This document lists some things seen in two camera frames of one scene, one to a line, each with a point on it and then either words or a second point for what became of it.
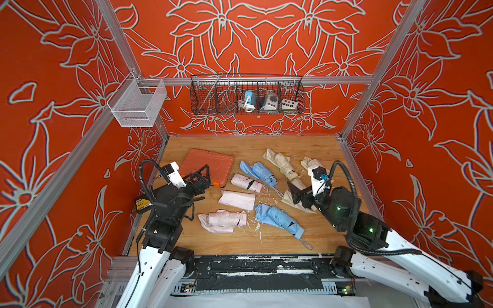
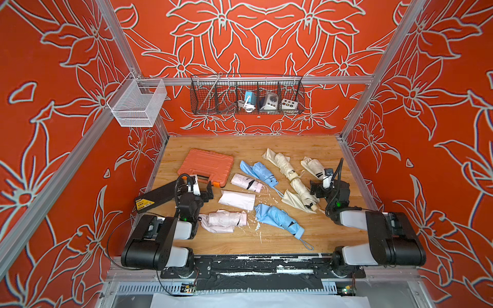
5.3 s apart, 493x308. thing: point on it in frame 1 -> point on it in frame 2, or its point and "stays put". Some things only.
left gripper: (205, 183) -> (204, 197)
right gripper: (307, 194) -> (319, 187)
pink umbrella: (222, 221) stays put
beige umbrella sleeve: (288, 199) stays put
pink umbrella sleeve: (223, 221) stays put
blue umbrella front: (281, 218) stays put
